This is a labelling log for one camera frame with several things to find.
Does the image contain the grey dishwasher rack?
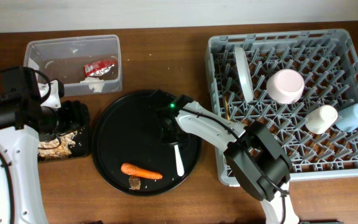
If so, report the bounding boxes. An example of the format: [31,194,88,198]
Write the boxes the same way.
[205,29,358,181]

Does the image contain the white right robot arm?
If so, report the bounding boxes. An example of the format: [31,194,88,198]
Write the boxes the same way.
[156,95,300,223]

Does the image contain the black rectangular tray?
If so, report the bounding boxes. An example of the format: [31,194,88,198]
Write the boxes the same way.
[37,99,91,162]

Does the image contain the red strawberry snack wrapper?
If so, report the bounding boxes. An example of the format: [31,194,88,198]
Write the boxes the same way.
[83,59,118,77]

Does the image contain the pink plastic bowl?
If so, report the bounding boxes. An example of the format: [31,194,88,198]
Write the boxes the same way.
[266,69,305,105]

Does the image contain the round black serving tray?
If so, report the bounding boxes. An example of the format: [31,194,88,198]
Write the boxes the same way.
[91,90,202,196]

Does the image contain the brown food scrap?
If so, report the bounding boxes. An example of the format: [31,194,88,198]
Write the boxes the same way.
[129,175,141,190]

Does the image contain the white tissue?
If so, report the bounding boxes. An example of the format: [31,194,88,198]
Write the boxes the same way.
[80,77,104,93]

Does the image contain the white plastic fork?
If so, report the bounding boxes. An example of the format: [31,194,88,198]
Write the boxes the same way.
[174,144,185,177]

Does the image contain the small white cup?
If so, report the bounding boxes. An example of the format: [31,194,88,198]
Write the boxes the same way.
[305,105,338,134]

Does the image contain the wooden chopstick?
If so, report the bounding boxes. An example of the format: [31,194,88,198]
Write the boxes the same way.
[224,95,231,120]

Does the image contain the rice and peanut scraps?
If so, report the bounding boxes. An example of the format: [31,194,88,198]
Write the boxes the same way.
[38,131,78,160]

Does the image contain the clear plastic waste bin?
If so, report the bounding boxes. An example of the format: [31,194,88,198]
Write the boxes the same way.
[24,35,123,96]

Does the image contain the light blue plastic cup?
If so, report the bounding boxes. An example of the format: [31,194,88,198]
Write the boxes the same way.
[336,103,358,132]

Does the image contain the grey plate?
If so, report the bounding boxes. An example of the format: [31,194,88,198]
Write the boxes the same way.
[234,47,254,103]

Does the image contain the orange carrot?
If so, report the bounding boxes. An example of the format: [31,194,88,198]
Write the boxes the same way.
[121,163,163,180]

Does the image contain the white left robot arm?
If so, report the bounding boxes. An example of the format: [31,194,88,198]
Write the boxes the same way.
[0,66,90,223]

